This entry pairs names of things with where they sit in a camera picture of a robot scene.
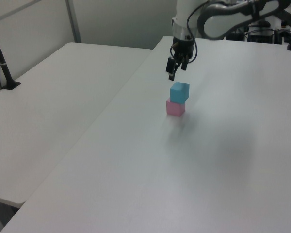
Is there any small black box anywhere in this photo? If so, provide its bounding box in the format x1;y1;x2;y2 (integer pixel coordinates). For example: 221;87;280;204
226;33;245;41

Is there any grey partition frame post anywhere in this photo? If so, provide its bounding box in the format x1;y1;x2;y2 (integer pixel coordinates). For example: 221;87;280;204
65;0;82;43

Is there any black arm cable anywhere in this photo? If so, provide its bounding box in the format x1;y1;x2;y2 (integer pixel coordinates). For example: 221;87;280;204
186;0;213;65

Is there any black camera stand pole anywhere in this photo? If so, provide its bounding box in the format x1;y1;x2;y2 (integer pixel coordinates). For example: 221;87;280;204
0;19;22;91

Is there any blue cube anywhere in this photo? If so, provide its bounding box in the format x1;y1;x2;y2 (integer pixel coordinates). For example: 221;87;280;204
169;82;191;104

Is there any pink cube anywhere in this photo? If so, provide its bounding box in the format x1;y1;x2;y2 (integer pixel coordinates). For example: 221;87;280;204
165;97;186;116

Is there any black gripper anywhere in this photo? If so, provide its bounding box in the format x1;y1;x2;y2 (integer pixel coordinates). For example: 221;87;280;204
165;36;196;82

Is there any black electronic device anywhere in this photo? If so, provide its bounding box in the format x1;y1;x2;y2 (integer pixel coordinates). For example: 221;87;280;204
247;28;276;44

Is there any white side table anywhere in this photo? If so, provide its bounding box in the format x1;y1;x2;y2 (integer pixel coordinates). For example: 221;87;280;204
0;42;153;208

